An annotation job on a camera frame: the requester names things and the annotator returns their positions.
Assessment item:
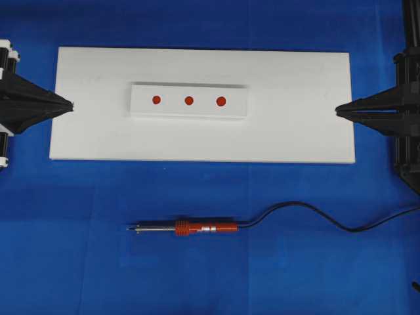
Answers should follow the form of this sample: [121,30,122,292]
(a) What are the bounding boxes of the left red dot mark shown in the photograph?
[152,95,161,104]

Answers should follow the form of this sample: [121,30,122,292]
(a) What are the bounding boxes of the left gripper white rollers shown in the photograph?
[0,39,75,169]

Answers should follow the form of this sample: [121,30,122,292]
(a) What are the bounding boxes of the black aluminium frame rail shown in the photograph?
[402,0,420,47]

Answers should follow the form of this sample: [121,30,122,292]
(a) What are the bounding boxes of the large white foam board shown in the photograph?
[49,47,356,163]

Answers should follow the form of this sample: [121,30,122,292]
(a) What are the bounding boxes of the red dot mark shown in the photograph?
[216,96,226,107]
[184,96,194,106]
[152,95,161,104]

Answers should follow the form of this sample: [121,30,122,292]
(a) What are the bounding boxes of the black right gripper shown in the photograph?
[335,47,419,137]

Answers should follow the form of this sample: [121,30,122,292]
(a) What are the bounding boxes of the black soldering iron cable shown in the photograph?
[236,201,420,234]

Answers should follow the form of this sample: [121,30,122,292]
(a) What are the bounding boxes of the right red dot mark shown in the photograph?
[216,96,226,107]

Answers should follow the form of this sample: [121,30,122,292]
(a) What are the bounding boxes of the red handled soldering iron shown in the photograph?
[126,219,239,236]

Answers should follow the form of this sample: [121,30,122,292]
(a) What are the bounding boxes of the small white raised plate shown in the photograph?
[130,83,248,119]

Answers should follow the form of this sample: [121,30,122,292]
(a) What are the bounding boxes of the middle red dot mark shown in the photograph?
[184,96,194,106]

